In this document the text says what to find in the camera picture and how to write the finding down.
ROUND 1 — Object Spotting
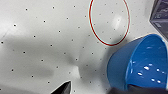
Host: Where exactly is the blue bowl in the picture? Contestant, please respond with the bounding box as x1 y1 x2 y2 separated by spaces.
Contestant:
106 32 168 93

